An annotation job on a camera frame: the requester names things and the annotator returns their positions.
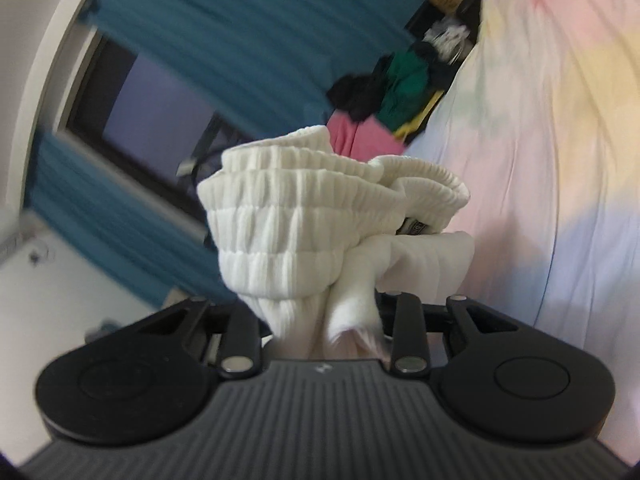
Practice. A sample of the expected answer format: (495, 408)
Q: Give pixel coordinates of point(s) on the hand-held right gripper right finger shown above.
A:
(407, 321)

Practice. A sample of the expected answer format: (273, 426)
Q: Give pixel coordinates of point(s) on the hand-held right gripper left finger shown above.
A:
(241, 332)

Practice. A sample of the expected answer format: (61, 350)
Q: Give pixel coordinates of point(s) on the white pants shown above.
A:
(280, 220)

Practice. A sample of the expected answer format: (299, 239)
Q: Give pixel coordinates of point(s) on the blue curtain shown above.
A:
(240, 25)
(115, 220)

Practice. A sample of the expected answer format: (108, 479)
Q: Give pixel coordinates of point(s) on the pink cloth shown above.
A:
(360, 135)

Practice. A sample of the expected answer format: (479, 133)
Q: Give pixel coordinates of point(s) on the yellow cloth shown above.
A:
(420, 117)

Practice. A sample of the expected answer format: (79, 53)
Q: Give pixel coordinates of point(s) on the pastel tie-dye bed sheet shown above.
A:
(550, 160)

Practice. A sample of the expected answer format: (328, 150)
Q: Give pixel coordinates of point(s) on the dark framed window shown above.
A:
(150, 120)

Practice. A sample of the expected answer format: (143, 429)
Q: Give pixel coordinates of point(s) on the green cloth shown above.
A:
(405, 75)

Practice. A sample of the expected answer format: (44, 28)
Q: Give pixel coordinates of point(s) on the black white patterned cloth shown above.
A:
(450, 37)

